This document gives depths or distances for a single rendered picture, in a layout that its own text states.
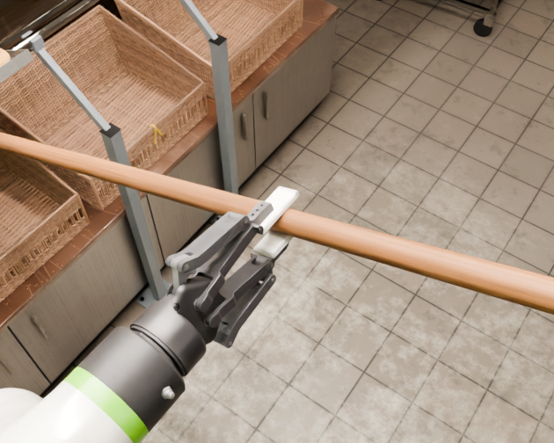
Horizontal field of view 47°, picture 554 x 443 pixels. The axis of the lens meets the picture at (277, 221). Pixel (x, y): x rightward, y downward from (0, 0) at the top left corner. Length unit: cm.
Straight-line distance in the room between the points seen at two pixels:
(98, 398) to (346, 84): 289
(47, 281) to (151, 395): 146
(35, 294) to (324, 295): 112
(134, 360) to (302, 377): 184
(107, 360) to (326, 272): 207
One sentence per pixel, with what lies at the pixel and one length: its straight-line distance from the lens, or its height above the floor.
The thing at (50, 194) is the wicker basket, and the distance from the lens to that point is 221.
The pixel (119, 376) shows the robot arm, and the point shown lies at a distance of 60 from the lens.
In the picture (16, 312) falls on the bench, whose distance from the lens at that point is 203.
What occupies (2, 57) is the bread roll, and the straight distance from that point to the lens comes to 168.
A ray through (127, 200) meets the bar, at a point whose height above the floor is 66.
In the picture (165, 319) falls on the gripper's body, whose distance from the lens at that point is 63.
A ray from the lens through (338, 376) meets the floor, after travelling 243.
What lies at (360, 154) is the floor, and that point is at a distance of 304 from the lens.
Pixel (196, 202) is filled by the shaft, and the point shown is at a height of 161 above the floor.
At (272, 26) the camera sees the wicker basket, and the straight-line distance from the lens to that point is 253.
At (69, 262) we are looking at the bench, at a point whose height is 57.
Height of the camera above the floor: 224
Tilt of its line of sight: 54 degrees down
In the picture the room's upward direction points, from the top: straight up
